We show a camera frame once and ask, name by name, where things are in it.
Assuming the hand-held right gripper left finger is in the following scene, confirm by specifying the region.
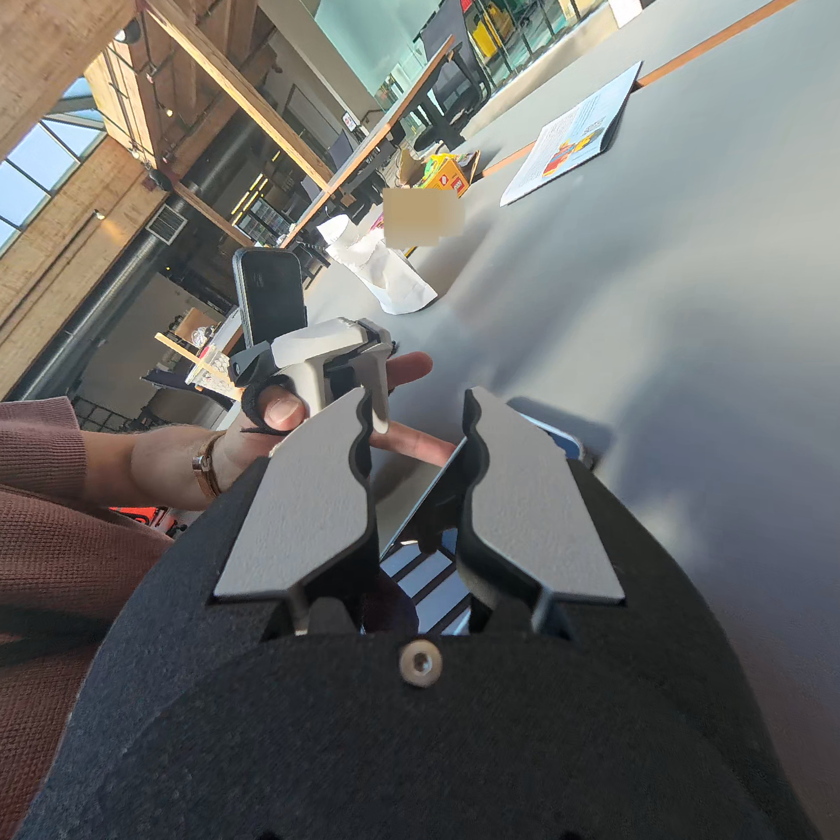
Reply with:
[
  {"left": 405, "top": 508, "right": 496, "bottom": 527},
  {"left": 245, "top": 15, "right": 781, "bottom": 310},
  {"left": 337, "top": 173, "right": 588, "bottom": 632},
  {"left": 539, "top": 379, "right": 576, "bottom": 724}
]
[{"left": 213, "top": 389, "right": 383, "bottom": 609}]

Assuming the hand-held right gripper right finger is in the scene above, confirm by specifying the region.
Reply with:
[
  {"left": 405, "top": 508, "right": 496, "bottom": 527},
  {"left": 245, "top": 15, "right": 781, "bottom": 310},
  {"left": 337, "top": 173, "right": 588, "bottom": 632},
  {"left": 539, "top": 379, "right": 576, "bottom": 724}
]
[{"left": 456, "top": 386, "right": 627, "bottom": 613}]

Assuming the torn printed white paper bag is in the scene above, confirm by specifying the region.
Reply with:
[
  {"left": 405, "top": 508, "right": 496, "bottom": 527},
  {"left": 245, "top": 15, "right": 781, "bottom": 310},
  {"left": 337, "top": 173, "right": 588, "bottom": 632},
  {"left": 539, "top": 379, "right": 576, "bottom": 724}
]
[{"left": 314, "top": 213, "right": 439, "bottom": 317}]

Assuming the colourful cardboard lego box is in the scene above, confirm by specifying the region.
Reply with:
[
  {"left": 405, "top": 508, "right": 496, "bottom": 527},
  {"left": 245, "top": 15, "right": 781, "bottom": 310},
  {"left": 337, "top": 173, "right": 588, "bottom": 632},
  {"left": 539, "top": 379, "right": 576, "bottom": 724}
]
[{"left": 419, "top": 150, "right": 484, "bottom": 200}]

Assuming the person's left hand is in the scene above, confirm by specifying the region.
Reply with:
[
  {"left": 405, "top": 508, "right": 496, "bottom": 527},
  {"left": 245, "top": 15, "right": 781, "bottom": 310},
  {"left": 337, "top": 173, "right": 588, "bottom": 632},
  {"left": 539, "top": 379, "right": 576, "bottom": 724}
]
[{"left": 208, "top": 351, "right": 460, "bottom": 497}]

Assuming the black smartphone blue case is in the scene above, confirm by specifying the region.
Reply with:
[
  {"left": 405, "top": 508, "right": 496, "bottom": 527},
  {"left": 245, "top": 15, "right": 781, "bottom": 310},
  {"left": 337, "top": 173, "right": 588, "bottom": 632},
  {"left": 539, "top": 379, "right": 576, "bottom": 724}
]
[{"left": 372, "top": 413, "right": 594, "bottom": 639}]

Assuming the long wood edged desk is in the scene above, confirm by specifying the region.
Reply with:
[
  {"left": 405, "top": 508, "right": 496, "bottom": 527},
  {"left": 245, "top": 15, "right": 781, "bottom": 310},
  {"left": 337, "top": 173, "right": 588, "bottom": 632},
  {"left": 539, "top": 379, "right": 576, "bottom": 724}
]
[{"left": 279, "top": 33, "right": 463, "bottom": 253}]

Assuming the glass skylight roof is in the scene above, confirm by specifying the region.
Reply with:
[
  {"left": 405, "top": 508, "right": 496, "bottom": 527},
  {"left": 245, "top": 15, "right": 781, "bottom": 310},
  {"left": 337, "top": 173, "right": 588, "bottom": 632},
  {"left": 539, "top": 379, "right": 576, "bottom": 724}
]
[{"left": 0, "top": 77, "right": 109, "bottom": 253}]

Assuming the light wooden beam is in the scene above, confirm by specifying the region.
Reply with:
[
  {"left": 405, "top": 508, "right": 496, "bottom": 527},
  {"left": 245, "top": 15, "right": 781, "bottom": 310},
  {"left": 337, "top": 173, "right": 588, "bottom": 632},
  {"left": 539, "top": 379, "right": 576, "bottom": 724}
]
[{"left": 0, "top": 0, "right": 141, "bottom": 161}]

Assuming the white blue instruction leaflet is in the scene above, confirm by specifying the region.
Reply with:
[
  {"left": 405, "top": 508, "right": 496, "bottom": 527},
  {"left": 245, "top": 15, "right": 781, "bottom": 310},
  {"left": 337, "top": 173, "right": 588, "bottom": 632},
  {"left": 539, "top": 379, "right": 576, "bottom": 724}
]
[{"left": 498, "top": 61, "right": 645, "bottom": 208}]

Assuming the orange strap wristwatch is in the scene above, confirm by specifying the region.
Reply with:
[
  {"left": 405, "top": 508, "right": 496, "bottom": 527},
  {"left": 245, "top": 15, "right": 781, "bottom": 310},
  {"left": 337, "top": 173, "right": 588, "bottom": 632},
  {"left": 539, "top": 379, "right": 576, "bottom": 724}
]
[{"left": 192, "top": 432, "right": 228, "bottom": 501}]

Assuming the wall vent grille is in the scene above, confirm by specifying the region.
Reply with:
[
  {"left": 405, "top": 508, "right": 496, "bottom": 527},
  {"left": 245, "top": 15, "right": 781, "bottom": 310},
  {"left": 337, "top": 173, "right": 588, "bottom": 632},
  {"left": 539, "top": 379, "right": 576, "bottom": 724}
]
[{"left": 146, "top": 203, "right": 190, "bottom": 246}]

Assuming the long ceiling duct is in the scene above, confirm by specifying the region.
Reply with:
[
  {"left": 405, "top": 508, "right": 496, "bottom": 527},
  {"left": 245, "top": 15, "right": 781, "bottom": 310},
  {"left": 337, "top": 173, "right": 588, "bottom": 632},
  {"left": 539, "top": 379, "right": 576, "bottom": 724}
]
[{"left": 0, "top": 116, "right": 266, "bottom": 397}]

